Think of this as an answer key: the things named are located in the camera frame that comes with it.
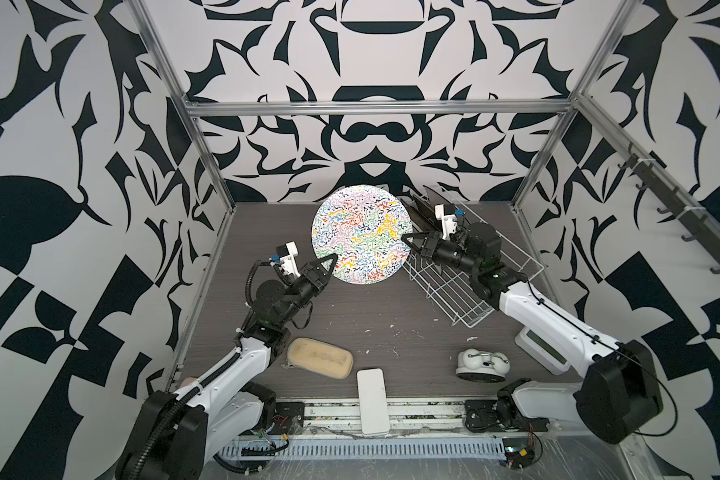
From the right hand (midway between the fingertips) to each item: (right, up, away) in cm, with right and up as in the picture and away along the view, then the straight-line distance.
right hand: (404, 237), depth 72 cm
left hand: (-16, -3, 0) cm, 16 cm away
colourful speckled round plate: (-10, +3, +3) cm, 11 cm away
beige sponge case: (-21, -32, +8) cm, 39 cm away
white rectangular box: (-7, -42, -2) cm, 42 cm away
